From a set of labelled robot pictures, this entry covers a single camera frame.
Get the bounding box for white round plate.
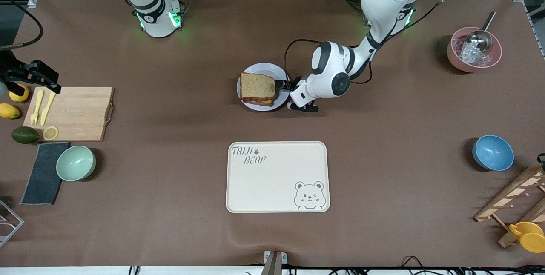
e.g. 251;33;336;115
237;63;292;112

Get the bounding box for plain brown bread slice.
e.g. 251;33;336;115
240;72;276;101

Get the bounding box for yellow plastic knife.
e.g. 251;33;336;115
40;87;59;126

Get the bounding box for yellow plastic fork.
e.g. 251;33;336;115
30;90;44;126

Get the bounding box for round yellow lemon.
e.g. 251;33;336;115
9;83;29;103

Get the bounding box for bread slice under egg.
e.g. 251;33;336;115
242;96;274;107

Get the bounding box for wooden cutting board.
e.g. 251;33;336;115
22;86;115;142

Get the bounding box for yellow lemon lower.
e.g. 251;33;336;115
0;103;20;120

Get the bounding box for green avocado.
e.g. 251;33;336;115
11;126;40;144

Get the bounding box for pale green bowl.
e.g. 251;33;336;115
56;145;97;182

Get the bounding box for cream bear-print tray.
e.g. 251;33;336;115
226;141;331;214

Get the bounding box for dark grey cloth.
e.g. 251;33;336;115
20;142;70;206

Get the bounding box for pink bowl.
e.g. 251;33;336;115
447;27;503;73

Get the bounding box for brown table mat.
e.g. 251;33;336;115
0;0;545;269

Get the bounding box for clear ice cubes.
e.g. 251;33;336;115
454;39;496;68

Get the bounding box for metal scoop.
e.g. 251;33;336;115
462;11;497;53

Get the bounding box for blue bowl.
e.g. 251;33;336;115
472;135;515;172

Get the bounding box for wooden drying rack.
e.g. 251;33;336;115
474;164;545;249

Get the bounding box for yellow plastic cup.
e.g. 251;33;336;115
509;221;545;253

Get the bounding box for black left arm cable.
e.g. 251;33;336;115
284;38;374;85

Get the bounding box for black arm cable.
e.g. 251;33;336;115
284;38;374;85
0;0;44;51

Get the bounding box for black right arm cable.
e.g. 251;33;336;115
0;0;44;51

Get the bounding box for metal wire rack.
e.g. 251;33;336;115
0;200;25;249

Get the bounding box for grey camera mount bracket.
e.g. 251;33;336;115
261;250;288;275

